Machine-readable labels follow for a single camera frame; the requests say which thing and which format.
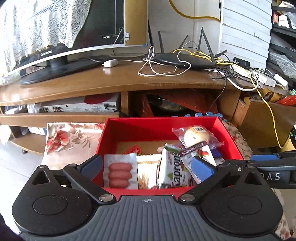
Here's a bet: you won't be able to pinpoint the white packet with red fruit print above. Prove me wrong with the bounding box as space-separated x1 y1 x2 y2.
179 140 218 168

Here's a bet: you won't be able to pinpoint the white slatted panel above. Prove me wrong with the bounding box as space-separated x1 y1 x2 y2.
220 0 272 70

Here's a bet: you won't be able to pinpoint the white power adapter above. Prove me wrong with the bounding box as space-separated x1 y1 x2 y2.
102 59 118 68

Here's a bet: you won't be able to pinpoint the blue wafer biscuit packet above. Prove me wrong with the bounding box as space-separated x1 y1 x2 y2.
211 148 226 165

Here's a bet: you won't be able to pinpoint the silver AV receiver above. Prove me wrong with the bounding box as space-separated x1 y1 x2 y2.
26 96 121 114

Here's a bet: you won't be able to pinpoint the red plastic bag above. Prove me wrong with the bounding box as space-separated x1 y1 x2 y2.
276 96 296 105

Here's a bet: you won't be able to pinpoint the black cable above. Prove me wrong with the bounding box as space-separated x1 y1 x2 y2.
207 67 234 116

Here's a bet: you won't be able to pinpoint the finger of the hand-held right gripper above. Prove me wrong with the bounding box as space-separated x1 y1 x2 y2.
223 159 264 172
250 151 296 162

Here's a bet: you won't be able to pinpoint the red snack packet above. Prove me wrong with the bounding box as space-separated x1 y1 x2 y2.
122 146 142 156

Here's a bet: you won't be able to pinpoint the red cardboard box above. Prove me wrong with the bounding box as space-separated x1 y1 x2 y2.
92 116 244 197

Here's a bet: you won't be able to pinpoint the black router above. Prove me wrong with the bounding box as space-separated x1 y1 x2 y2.
148 21 228 70

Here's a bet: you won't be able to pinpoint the red flat object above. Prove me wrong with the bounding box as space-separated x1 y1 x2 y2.
84 93 116 106

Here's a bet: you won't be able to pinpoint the floral tablecloth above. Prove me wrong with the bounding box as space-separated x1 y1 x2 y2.
43 119 292 240

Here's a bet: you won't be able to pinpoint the white bun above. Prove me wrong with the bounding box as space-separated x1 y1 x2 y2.
172 125 225 149

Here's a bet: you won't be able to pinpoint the brown cardboard box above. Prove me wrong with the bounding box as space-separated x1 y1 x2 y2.
232 97 296 150

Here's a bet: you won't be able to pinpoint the metal bowl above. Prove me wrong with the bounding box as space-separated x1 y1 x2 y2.
148 96 188 112

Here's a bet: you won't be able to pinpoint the white power strip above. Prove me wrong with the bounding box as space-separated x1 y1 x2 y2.
248 70 289 90

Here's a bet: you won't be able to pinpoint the white lace cloth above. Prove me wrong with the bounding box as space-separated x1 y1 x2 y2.
0 0 93 70

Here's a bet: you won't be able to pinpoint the black metal shelf rack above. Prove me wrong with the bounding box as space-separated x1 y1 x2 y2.
266 0 296 93

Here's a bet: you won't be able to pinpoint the vacuum-packed sausage packet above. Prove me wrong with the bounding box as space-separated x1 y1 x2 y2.
103 153 138 190

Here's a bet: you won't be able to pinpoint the black television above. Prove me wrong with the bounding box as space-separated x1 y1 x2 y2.
0 0 148 85

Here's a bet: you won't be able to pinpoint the white green snack packet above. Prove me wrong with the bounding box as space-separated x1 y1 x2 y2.
158 143 197 189

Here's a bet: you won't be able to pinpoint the golden biscuit packet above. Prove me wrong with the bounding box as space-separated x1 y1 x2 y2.
136 153 162 190

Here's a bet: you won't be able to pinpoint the black power adapter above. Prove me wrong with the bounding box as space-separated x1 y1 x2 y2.
233 57 251 70

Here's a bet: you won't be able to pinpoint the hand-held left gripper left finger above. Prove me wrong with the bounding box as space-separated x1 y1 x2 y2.
31 153 117 205

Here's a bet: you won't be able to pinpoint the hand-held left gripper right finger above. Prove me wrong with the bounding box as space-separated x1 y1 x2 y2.
178 156 264 205

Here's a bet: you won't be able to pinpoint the white cable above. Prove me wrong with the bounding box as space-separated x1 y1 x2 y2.
137 46 192 76

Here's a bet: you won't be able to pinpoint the wooden TV cabinet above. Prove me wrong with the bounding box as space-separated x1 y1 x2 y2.
0 54 289 156

